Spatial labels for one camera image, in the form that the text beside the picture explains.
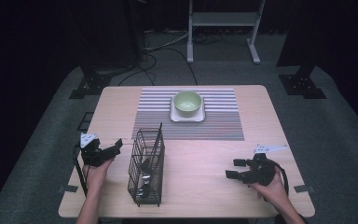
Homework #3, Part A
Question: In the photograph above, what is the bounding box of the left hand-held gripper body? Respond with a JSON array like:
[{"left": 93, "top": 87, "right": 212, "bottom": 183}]
[{"left": 79, "top": 133, "right": 115, "bottom": 168}]

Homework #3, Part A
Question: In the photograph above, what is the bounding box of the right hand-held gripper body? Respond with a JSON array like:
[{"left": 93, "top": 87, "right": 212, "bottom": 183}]
[{"left": 244, "top": 143, "right": 289, "bottom": 188}]

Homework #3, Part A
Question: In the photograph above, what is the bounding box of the black wire basket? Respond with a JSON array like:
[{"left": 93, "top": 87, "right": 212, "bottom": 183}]
[{"left": 127, "top": 122, "right": 166, "bottom": 208}]

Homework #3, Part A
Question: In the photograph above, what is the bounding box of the green bowl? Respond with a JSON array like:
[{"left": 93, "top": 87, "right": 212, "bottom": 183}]
[{"left": 172, "top": 90, "right": 204, "bottom": 119}]

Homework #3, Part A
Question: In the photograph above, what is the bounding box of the person's right hand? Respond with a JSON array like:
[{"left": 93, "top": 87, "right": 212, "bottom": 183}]
[{"left": 249, "top": 168, "right": 291, "bottom": 208}]

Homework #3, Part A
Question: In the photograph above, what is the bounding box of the person's left hand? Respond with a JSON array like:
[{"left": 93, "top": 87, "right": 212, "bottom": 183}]
[{"left": 82, "top": 158, "right": 115, "bottom": 194}]

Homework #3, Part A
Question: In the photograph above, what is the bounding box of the grey tape strip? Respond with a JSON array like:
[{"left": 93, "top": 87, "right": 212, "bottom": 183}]
[
  {"left": 57, "top": 184, "right": 79, "bottom": 194},
  {"left": 293, "top": 184, "right": 317, "bottom": 194}
]

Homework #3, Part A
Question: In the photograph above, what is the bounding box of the striped placemat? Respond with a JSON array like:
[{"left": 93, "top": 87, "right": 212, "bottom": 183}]
[{"left": 131, "top": 87, "right": 246, "bottom": 142}]

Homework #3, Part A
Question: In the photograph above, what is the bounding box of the black stand base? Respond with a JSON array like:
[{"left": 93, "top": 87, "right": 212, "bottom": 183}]
[
  {"left": 68, "top": 65, "right": 114, "bottom": 100},
  {"left": 278, "top": 65, "right": 327, "bottom": 100}
]

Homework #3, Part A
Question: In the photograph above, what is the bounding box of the white square plate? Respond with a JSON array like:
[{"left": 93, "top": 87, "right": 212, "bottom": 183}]
[{"left": 169, "top": 94, "right": 206, "bottom": 123}]

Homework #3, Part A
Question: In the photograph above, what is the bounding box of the white metal stand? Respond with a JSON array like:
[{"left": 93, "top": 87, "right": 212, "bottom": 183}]
[{"left": 186, "top": 0, "right": 267, "bottom": 65}]

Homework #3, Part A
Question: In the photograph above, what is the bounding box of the left hand-held gripper cable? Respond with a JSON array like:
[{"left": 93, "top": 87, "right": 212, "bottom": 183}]
[{"left": 73, "top": 144, "right": 90, "bottom": 198}]

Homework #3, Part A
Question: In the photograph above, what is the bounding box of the hand-held gripper cable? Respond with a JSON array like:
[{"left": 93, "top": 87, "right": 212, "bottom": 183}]
[
  {"left": 73, "top": 144, "right": 90, "bottom": 198},
  {"left": 270, "top": 161, "right": 290, "bottom": 198}
]

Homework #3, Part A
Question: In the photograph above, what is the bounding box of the right hand-held gripper cable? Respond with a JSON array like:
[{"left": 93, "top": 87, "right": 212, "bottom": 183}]
[{"left": 270, "top": 161, "right": 290, "bottom": 198}]

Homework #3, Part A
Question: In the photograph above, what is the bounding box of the black floor cable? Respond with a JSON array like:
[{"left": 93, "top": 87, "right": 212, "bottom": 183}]
[{"left": 117, "top": 46, "right": 199, "bottom": 87}]

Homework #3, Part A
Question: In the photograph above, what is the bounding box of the grey floor cable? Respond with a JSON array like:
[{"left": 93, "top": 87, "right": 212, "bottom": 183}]
[{"left": 143, "top": 28, "right": 191, "bottom": 53}]

